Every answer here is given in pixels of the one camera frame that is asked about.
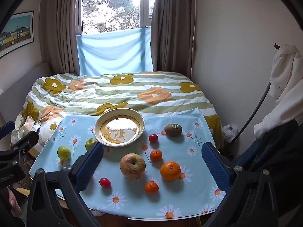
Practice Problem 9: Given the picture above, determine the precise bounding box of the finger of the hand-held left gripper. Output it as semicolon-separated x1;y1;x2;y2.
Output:
0;120;16;140
10;131;40;164

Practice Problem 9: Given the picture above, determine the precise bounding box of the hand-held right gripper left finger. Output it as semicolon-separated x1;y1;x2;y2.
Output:
26;142;105;227

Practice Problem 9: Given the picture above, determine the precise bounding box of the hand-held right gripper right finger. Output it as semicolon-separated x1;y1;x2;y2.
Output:
201;142;282;227

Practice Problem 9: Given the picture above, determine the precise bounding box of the brownish yellow apple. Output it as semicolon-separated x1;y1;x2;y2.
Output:
120;153;146;178

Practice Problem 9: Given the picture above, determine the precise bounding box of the large orange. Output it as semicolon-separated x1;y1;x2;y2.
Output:
160;161;181;181

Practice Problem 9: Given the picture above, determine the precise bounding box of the cream bowl with bear print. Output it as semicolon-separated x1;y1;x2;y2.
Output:
94;108;145;148

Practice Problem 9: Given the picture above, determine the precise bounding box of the brown kiwi with green sticker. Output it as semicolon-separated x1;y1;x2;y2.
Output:
164;123;183;137

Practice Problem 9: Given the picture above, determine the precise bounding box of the small tangerine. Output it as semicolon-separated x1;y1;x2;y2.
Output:
150;149;163;162
145;181;159;195

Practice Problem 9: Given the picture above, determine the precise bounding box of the person's left hand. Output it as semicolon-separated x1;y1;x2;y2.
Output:
7;187;22;218

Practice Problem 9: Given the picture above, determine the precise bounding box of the small green fruit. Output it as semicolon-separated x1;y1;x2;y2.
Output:
57;146;71;160
85;138;98;150

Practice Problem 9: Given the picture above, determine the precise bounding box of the clear plastic bag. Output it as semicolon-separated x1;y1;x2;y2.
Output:
223;124;238;142

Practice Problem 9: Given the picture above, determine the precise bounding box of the blue daisy print tablecloth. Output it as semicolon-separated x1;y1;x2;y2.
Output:
30;107;228;219

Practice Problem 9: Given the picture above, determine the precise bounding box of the dark garment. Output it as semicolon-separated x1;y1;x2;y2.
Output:
232;119;303;218

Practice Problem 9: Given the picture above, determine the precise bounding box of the striped floral blanket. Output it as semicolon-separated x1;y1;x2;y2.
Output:
11;71;224;152

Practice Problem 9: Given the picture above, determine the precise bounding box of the white garment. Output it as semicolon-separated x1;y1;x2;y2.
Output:
254;44;303;138

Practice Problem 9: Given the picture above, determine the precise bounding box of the brown curtain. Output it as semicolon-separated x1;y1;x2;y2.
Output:
39;0;83;75
150;0;197;78

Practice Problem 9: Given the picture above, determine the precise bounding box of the light blue window cloth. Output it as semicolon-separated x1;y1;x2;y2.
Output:
76;27;153;76

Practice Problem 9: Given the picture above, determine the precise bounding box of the window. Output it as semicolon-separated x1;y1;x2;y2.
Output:
82;0;155;35

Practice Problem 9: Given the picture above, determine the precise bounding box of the black cable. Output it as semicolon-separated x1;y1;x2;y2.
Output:
231;82;271;143

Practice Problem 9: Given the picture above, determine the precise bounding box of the framed wall picture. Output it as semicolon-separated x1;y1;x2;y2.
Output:
0;11;34;59

